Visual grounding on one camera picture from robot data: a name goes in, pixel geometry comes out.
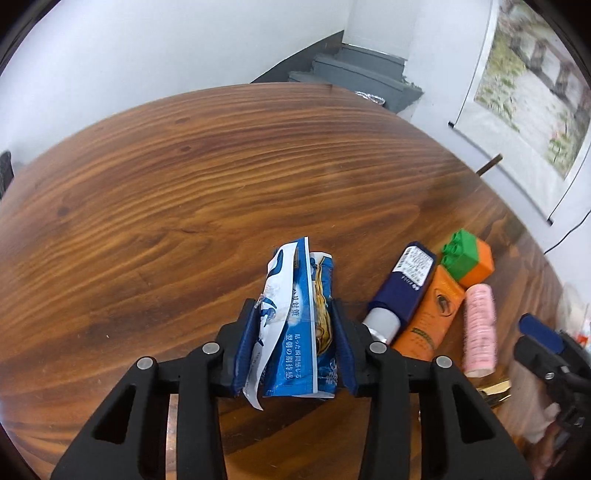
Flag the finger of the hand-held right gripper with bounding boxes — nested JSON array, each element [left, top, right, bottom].
[[518, 313, 591, 370], [514, 336, 591, 444]]

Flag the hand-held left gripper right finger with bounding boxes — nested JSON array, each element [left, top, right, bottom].
[[330, 298, 536, 480]]

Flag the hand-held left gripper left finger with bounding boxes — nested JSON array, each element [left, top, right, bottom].
[[50, 298, 264, 480]]

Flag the torn blue white packet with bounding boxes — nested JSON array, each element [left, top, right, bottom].
[[242, 237, 319, 411]]

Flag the clear plastic container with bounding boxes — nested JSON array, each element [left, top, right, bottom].
[[556, 284, 591, 356]]

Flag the gold lipstick tube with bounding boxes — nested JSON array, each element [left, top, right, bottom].
[[475, 378, 512, 409]]

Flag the pink hair roller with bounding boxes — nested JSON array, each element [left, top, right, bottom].
[[463, 283, 497, 378]]

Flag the navy bottle with white cap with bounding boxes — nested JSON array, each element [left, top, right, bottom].
[[361, 241, 438, 344]]

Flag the green orange toy block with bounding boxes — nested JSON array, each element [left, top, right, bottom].
[[440, 229, 495, 289]]

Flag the orange tube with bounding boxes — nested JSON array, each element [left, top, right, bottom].
[[392, 265, 466, 363]]

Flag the grey stairs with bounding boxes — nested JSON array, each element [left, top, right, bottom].
[[252, 30, 424, 114]]

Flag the black chair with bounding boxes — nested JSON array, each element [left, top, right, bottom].
[[0, 150, 17, 199]]

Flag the black cable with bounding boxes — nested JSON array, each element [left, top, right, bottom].
[[544, 222, 583, 256]]

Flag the dark wooden post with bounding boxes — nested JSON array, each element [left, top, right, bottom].
[[475, 154, 504, 176]]

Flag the wall scroll painting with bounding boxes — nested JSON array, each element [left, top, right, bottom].
[[448, 0, 591, 227]]

